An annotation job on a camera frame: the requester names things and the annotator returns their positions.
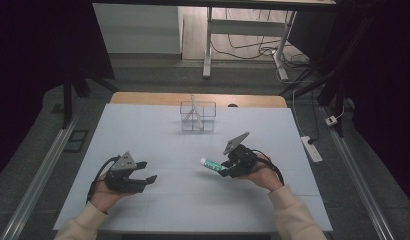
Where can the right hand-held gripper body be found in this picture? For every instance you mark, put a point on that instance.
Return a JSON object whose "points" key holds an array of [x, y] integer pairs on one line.
{"points": [[241, 163]]}

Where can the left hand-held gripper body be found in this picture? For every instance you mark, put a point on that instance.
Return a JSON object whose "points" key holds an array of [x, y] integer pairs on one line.
{"points": [[121, 181]]}

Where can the white green glue stick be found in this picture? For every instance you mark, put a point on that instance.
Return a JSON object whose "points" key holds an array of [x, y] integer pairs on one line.
{"points": [[213, 164]]}

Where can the clear acrylic organizer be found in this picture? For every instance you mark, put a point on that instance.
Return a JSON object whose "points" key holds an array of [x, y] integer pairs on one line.
{"points": [[208, 116]]}

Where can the white marker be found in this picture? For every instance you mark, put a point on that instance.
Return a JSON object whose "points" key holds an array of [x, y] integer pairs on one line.
{"points": [[197, 111]]}

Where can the person's left hand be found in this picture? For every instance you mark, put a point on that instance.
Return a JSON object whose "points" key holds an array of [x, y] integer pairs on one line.
{"points": [[106, 196]]}

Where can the person's right hand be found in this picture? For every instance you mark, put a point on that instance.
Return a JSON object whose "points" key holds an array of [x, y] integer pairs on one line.
{"points": [[264, 175]]}

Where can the white table mat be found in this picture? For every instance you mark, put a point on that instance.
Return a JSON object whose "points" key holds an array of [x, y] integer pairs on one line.
{"points": [[179, 206]]}

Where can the black table grommet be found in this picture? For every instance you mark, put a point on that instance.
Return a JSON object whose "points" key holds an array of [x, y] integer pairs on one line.
{"points": [[232, 105]]}

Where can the white power strip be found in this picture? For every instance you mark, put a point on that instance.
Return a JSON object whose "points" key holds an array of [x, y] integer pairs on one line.
{"points": [[311, 149]]}

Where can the black stand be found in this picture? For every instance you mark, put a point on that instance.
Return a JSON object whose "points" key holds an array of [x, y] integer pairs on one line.
{"points": [[68, 100], [333, 86]]}

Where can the white adapter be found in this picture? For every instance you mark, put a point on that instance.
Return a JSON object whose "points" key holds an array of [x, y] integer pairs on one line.
{"points": [[331, 120]]}

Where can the white cabinet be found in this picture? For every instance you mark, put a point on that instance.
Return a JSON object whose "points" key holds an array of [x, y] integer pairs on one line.
{"points": [[136, 30]]}

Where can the black floor frame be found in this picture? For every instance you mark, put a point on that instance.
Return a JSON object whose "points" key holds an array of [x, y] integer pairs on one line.
{"points": [[68, 145]]}

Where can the aluminium rail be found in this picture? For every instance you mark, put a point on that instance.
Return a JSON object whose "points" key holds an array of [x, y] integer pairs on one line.
{"points": [[39, 180], [359, 186]]}

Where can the white frame desk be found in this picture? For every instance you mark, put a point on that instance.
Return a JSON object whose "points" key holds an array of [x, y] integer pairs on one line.
{"points": [[246, 27]]}

